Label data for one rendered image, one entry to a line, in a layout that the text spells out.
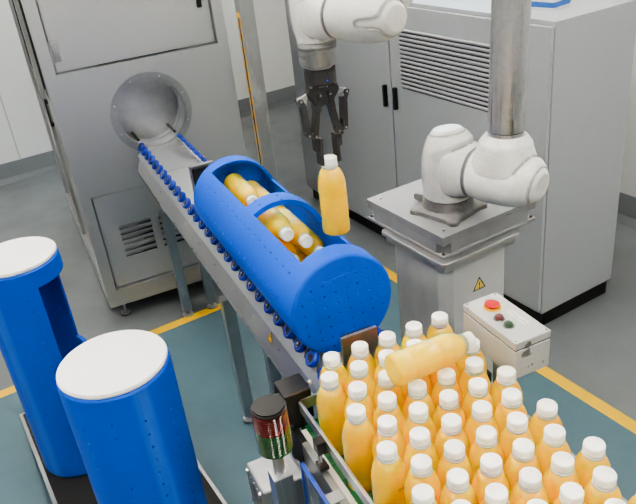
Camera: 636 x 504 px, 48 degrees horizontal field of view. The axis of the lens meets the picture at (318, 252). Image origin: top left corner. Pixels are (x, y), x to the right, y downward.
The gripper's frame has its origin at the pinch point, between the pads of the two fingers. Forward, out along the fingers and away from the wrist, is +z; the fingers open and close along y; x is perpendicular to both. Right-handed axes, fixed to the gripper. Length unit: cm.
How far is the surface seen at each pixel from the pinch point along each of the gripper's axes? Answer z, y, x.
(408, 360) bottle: 31, 8, 48
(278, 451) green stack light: 29, 42, 59
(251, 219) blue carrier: 26.0, 13.8, -28.4
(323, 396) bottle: 40, 24, 37
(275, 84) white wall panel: 123, -177, -519
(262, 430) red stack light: 24, 44, 58
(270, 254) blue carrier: 28.1, 16.0, -8.9
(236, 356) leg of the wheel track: 110, 13, -85
